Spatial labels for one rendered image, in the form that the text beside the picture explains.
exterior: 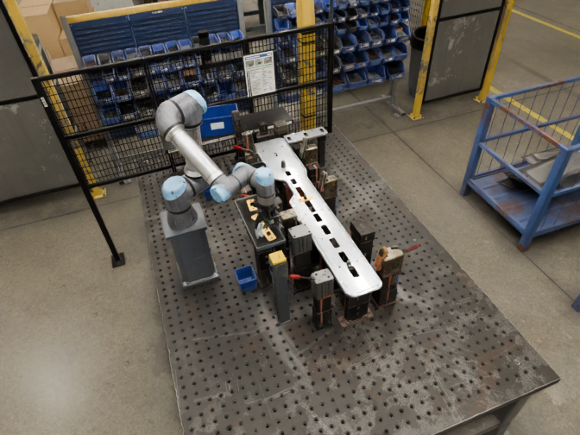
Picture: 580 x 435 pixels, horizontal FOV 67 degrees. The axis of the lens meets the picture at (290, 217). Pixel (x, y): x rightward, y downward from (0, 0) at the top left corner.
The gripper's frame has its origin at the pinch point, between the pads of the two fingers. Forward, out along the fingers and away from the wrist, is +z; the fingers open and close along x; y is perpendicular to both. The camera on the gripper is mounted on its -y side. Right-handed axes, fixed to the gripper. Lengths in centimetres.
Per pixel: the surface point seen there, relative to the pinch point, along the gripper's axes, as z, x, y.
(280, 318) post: 42.7, -5.6, 17.0
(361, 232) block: 14.9, 45.2, 11.3
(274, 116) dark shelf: 15, 64, -116
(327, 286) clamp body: 15.8, 12.8, 30.2
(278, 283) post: 16.1, -5.2, 17.0
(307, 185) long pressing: 18, 44, -38
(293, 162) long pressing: 18, 49, -63
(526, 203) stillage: 101, 236, -12
